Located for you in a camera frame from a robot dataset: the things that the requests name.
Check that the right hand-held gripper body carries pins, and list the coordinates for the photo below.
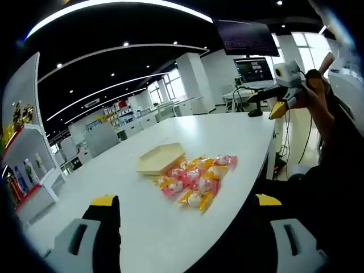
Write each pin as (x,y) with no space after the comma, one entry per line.
(288,75)

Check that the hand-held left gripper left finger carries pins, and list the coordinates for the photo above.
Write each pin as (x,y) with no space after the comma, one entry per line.
(105,227)

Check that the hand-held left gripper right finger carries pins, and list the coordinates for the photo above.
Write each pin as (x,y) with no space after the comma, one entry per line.
(273,216)

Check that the pile of marshmallow packets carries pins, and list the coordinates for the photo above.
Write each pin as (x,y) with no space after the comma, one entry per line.
(199,179)

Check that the beige hexagonal bowl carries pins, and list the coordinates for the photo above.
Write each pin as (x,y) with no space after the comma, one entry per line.
(155,160)

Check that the black monitor stand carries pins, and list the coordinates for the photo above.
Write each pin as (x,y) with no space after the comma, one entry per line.
(255,113)

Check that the computer monitor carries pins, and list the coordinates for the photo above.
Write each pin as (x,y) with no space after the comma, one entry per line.
(253,71)

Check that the white table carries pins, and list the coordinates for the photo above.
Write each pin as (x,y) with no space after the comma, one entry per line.
(148,227)

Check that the person's dark clothing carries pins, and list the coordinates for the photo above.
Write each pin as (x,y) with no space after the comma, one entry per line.
(318,187)

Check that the large dark screen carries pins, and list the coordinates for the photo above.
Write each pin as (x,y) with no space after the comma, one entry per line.
(244,37)

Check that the white display shelf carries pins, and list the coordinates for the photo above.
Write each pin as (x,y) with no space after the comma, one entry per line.
(31,199)

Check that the white cabinet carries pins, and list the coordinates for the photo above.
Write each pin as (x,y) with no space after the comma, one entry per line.
(96,139)

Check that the pale bottle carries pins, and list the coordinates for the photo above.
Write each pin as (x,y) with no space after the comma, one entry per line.
(40,163)

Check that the green white bottle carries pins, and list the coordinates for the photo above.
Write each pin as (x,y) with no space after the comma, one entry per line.
(30,172)

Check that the blue bottle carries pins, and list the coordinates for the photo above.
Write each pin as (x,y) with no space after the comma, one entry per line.
(20,180)

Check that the red bottle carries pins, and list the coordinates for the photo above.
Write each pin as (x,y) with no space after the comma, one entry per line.
(12,187)

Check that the grey partition panel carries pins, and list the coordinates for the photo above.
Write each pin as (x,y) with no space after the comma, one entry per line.
(25,94)

